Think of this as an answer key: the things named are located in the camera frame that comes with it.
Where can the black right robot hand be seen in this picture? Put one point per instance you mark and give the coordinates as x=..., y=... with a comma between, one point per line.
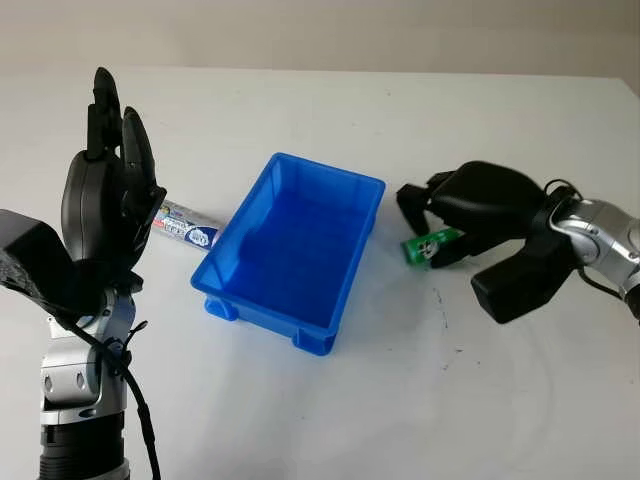
x=485, y=200

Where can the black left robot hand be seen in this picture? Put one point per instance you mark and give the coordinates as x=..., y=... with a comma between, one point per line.
x=95, y=200

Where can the green rectangular carton box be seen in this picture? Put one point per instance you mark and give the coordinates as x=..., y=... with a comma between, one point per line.
x=422, y=249

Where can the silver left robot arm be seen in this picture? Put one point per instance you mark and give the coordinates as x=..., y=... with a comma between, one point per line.
x=72, y=375

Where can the blue plastic tray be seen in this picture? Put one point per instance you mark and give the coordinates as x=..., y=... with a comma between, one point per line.
x=295, y=240

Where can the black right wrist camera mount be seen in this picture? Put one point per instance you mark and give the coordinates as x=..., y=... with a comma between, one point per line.
x=520, y=280

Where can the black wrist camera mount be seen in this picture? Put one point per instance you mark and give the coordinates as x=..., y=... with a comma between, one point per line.
x=32, y=262
x=520, y=280

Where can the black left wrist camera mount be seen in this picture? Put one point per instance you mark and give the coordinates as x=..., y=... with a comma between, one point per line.
x=32, y=262

